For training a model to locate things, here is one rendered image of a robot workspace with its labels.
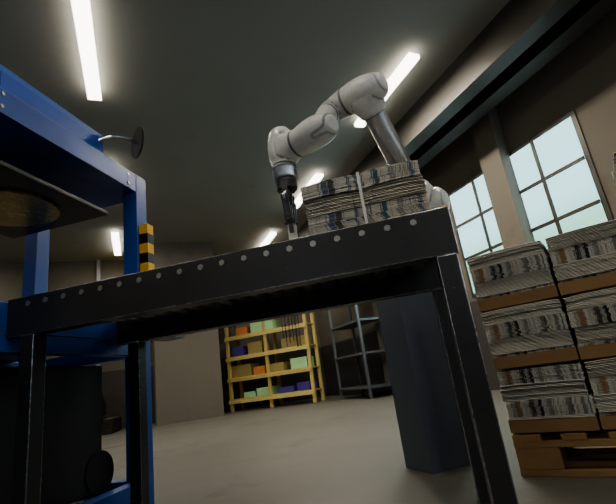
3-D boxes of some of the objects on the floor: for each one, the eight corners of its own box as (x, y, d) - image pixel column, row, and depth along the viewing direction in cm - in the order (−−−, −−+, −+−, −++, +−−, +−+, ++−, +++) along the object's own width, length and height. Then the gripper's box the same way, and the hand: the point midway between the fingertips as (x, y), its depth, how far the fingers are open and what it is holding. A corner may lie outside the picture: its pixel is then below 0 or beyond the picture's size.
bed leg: (495, 499, 134) (447, 289, 153) (498, 505, 129) (447, 286, 148) (476, 500, 135) (430, 292, 154) (478, 506, 130) (430, 289, 149)
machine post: (40, 518, 194) (52, 205, 237) (23, 525, 185) (39, 199, 229) (24, 519, 195) (39, 208, 239) (6, 526, 187) (25, 203, 231)
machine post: (156, 508, 181) (146, 180, 225) (143, 515, 173) (136, 173, 216) (138, 510, 183) (132, 184, 227) (124, 517, 175) (121, 177, 218)
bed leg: (534, 573, 87) (457, 257, 106) (541, 587, 82) (459, 251, 101) (504, 574, 88) (433, 261, 108) (510, 588, 83) (434, 256, 102)
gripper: (290, 171, 148) (299, 235, 141) (300, 185, 160) (309, 245, 153) (270, 176, 149) (278, 240, 142) (281, 190, 161) (289, 249, 155)
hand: (293, 233), depth 149 cm, fingers closed
